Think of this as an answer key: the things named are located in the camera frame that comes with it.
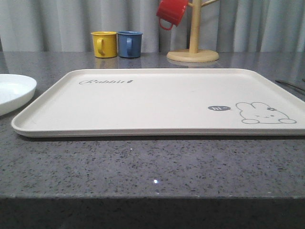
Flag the white round plate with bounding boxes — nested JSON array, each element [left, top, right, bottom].
[[0, 74, 37, 115]]

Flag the silver metal fork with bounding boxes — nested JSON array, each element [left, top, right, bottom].
[[275, 80, 305, 93]]

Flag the cream rabbit serving tray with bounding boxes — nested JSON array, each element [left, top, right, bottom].
[[11, 69, 305, 137]]

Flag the wooden mug tree stand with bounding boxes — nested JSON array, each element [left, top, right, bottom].
[[167, 0, 219, 62]]

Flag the blue mug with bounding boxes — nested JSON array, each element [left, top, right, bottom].
[[117, 31, 143, 58]]

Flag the yellow mug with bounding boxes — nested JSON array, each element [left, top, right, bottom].
[[91, 31, 117, 58]]

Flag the red mug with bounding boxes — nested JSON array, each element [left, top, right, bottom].
[[156, 0, 189, 31]]

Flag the grey curtain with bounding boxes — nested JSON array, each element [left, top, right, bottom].
[[0, 0, 305, 52]]

